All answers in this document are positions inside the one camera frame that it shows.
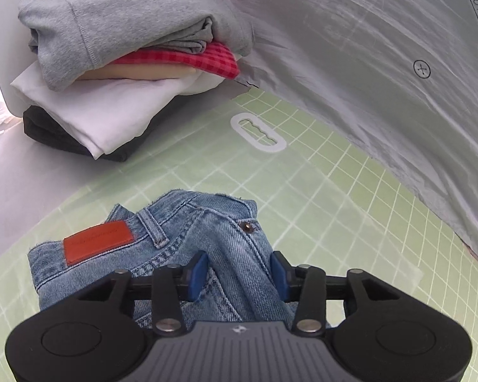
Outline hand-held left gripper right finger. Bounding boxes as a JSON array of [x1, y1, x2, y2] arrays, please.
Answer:
[[270, 251, 408, 333]]

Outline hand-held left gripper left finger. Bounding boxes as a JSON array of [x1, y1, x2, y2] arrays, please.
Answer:
[[76, 251, 210, 333]]

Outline blue denim jeans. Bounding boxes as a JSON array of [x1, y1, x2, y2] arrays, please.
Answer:
[[27, 190, 345, 329]]

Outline green grid mat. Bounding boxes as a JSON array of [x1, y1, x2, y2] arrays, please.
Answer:
[[0, 88, 478, 382]]

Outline folded white garment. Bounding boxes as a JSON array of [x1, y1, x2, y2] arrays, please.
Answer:
[[11, 64, 228, 159]]

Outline folded dark grey garment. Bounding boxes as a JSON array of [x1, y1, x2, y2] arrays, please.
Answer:
[[23, 105, 152, 163]]

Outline folded beige garment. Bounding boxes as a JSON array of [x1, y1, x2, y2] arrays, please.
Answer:
[[77, 65, 197, 82]]

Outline folded red checked garment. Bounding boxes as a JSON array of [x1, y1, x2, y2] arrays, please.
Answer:
[[111, 40, 240, 80]]

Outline grey plastic sheet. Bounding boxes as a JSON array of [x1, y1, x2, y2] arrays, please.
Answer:
[[205, 0, 478, 276]]

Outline folded grey sweatshirt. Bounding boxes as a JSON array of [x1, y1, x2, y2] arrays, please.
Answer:
[[18, 0, 256, 92]]

